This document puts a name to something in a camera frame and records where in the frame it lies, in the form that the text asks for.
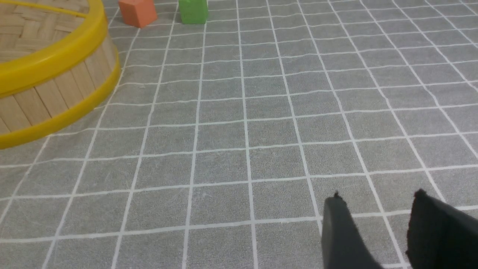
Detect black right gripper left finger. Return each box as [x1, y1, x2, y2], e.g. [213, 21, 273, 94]
[322, 191, 382, 269]

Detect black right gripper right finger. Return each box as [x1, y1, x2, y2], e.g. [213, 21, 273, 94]
[406, 189, 478, 269]

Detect woven bamboo lid yellow rim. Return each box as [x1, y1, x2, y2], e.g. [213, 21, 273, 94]
[0, 0, 108, 97]

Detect bamboo steamer basket yellow rims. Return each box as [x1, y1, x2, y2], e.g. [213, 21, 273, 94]
[0, 0, 121, 149]

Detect grey checked tablecloth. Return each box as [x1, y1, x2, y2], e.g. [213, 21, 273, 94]
[1, 0, 478, 269]

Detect green cube block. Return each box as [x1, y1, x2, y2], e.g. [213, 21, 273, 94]
[178, 0, 208, 24]

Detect orange cube block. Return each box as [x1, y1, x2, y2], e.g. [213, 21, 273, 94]
[118, 0, 158, 28]

